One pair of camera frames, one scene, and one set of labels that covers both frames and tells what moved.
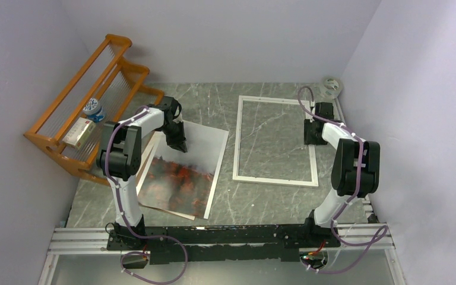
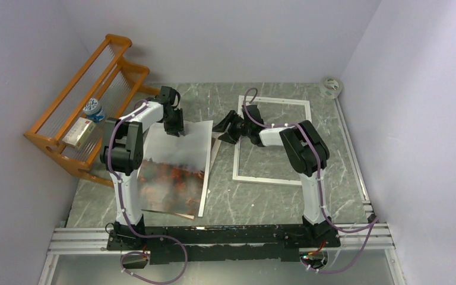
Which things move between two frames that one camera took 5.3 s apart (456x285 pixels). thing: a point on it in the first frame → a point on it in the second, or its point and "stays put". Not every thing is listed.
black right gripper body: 309,137 → 246,129
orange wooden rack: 107,88 stays put
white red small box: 80,133 stays put
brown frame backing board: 147,148 → 215,145
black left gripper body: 167,128 → 175,124
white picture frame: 313,157 stays put
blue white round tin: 94,110 stays put
